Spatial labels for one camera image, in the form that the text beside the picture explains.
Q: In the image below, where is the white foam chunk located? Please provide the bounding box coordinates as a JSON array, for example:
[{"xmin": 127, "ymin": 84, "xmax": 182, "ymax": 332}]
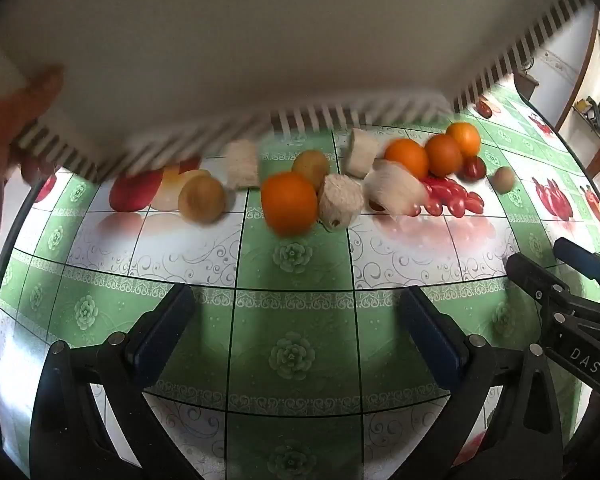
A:
[{"xmin": 224, "ymin": 140, "xmax": 260, "ymax": 190}]

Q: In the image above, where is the dark red tomato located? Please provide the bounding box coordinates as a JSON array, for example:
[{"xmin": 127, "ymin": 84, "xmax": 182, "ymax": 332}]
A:
[{"xmin": 460, "ymin": 156, "xmax": 486, "ymax": 182}]

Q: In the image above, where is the large orange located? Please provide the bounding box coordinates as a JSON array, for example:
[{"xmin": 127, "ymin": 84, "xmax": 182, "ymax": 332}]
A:
[{"xmin": 261, "ymin": 171, "xmax": 318, "ymax": 237}]

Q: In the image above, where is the brown round fruit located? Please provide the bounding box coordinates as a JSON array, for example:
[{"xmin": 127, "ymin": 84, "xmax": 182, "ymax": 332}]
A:
[
  {"xmin": 291, "ymin": 150, "xmax": 330, "ymax": 192},
  {"xmin": 178, "ymin": 174, "xmax": 226, "ymax": 224}
]

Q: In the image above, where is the white foam-wrapped chunk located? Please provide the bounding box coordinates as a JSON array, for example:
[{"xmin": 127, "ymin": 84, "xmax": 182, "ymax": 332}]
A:
[{"xmin": 318, "ymin": 174, "xmax": 364, "ymax": 231}]

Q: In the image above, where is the small brown kiwi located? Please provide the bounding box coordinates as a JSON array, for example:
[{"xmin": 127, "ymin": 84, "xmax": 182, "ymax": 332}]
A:
[{"xmin": 490, "ymin": 166, "xmax": 516, "ymax": 195}]

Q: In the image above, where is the pale foam chunk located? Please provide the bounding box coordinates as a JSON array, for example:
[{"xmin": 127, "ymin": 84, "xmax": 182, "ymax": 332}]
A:
[{"xmin": 344, "ymin": 128, "xmax": 379, "ymax": 179}]

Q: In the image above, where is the beige foam chunk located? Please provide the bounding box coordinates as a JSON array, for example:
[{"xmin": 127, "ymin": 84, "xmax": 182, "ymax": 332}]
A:
[{"xmin": 363, "ymin": 160, "xmax": 429, "ymax": 217}]

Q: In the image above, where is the white striped-rim tray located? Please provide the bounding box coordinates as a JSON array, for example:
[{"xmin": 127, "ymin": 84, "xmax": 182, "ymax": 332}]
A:
[{"xmin": 0, "ymin": 0, "xmax": 588, "ymax": 182}]

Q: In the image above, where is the person's hand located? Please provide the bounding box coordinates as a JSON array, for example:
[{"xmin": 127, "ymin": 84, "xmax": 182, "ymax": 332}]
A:
[{"xmin": 0, "ymin": 65, "xmax": 64, "ymax": 229}]

